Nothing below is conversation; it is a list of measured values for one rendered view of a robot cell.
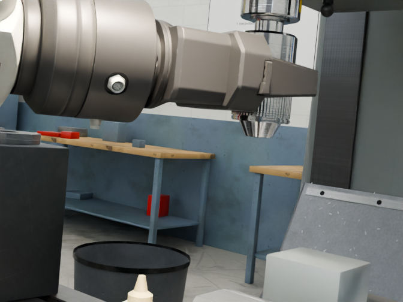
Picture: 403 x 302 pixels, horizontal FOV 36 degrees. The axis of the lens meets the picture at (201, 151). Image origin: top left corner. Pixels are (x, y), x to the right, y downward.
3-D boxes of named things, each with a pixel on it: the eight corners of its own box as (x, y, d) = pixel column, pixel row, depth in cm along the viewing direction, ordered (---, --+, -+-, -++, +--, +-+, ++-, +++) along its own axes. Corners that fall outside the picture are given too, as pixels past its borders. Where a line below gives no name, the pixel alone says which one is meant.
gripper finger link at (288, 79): (309, 104, 48) (241, 95, 46) (314, 63, 48) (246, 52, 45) (322, 104, 47) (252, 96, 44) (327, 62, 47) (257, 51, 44)
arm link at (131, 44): (280, 5, 42) (111, -30, 36) (265, 146, 42) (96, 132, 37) (200, 23, 53) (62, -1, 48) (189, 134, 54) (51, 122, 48)
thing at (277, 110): (294, 124, 51) (301, 52, 50) (282, 123, 46) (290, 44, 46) (239, 120, 52) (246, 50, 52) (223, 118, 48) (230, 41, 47)
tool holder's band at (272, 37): (301, 52, 50) (303, 40, 50) (290, 44, 46) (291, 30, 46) (246, 50, 52) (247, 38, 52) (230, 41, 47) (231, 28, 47)
